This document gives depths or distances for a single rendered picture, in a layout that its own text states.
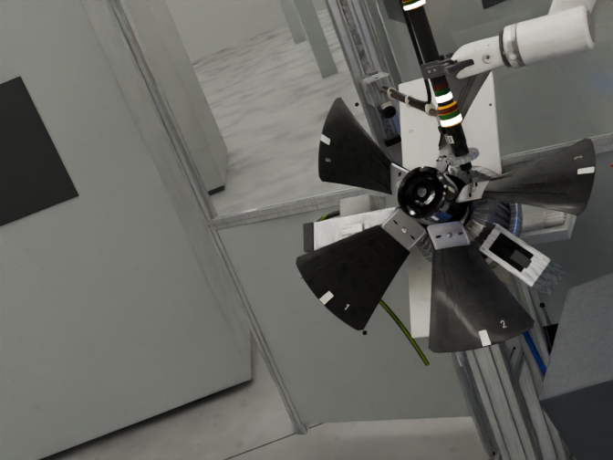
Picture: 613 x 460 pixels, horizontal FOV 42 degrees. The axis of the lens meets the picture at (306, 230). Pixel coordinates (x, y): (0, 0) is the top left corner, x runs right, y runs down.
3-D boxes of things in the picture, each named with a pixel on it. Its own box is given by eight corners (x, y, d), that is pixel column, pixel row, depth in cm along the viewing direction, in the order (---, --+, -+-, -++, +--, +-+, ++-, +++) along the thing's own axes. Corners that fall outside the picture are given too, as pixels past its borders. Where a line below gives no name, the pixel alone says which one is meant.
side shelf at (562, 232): (465, 222, 255) (462, 214, 254) (580, 202, 237) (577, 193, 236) (445, 257, 236) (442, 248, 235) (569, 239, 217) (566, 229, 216)
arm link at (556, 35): (523, 20, 160) (513, 25, 153) (591, 2, 154) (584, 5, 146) (532, 62, 162) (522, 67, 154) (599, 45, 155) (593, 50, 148)
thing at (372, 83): (368, 105, 235) (358, 78, 233) (389, 96, 236) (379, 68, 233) (376, 109, 225) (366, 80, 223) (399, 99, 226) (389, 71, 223)
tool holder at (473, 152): (440, 160, 178) (427, 120, 175) (469, 148, 178) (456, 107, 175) (453, 168, 169) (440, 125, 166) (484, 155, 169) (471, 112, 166)
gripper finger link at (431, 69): (451, 76, 160) (420, 83, 164) (455, 71, 163) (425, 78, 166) (447, 60, 159) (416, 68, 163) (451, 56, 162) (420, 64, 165)
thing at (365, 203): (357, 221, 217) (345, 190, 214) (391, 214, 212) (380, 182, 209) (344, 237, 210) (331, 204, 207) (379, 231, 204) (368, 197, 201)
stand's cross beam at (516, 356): (511, 359, 228) (507, 347, 227) (525, 358, 226) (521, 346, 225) (498, 399, 213) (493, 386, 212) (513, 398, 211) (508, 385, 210)
